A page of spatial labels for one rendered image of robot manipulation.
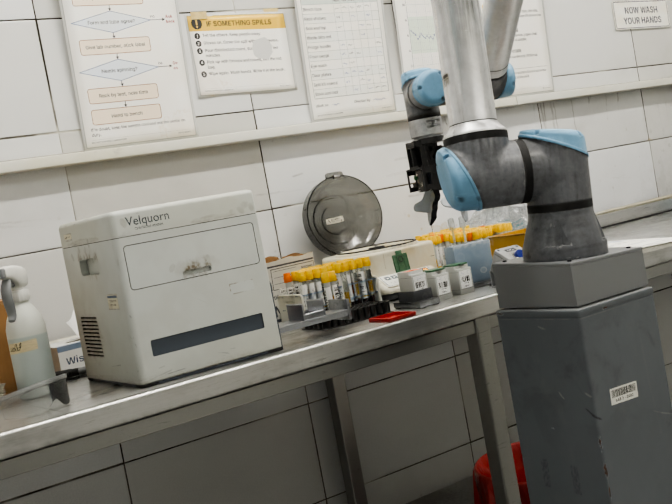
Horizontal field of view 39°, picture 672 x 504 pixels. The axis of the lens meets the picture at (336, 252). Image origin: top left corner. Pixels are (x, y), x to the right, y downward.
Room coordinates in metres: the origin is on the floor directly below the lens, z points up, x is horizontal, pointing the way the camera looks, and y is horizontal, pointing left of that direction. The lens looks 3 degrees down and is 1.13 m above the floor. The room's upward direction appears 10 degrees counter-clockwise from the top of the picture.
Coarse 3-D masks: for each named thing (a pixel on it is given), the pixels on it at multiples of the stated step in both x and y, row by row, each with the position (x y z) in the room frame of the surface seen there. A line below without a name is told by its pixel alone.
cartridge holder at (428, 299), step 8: (424, 288) 2.01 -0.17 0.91; (400, 296) 2.03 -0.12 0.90; (408, 296) 2.00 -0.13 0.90; (416, 296) 1.99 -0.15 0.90; (424, 296) 2.00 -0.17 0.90; (432, 296) 2.01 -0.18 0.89; (400, 304) 2.03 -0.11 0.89; (408, 304) 2.00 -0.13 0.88; (416, 304) 1.98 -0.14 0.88; (424, 304) 1.98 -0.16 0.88; (432, 304) 1.99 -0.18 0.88
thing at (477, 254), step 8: (480, 240) 2.22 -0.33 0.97; (488, 240) 2.20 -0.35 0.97; (448, 248) 2.17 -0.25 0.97; (456, 248) 2.16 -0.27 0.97; (464, 248) 2.17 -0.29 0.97; (472, 248) 2.18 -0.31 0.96; (480, 248) 2.19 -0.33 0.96; (488, 248) 2.20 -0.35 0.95; (448, 256) 2.18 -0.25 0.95; (456, 256) 2.16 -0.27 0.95; (464, 256) 2.17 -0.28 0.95; (472, 256) 2.18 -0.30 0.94; (480, 256) 2.19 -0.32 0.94; (488, 256) 2.20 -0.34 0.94; (472, 264) 2.18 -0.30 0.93; (480, 264) 2.19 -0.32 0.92; (488, 264) 2.20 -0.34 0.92; (472, 272) 2.18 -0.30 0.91; (480, 272) 2.18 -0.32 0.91; (488, 272) 2.19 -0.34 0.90; (480, 280) 2.18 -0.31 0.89; (488, 280) 2.17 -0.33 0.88
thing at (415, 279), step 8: (400, 272) 2.03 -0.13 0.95; (408, 272) 2.00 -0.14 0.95; (416, 272) 2.01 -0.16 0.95; (424, 272) 2.01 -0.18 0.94; (400, 280) 2.03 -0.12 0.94; (408, 280) 2.00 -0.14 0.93; (416, 280) 2.00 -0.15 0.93; (424, 280) 2.01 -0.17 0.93; (400, 288) 2.03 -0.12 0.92; (408, 288) 2.01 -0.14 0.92; (416, 288) 2.00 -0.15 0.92
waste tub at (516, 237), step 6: (504, 234) 2.31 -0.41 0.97; (510, 234) 2.23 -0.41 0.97; (516, 234) 2.21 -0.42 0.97; (522, 234) 2.20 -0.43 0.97; (492, 240) 2.27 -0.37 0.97; (498, 240) 2.26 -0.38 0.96; (504, 240) 2.25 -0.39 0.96; (510, 240) 2.23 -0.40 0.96; (516, 240) 2.22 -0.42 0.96; (522, 240) 2.20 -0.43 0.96; (492, 246) 2.28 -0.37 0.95; (498, 246) 2.26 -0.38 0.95; (504, 246) 2.25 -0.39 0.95; (522, 246) 2.21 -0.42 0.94; (492, 252) 2.28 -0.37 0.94
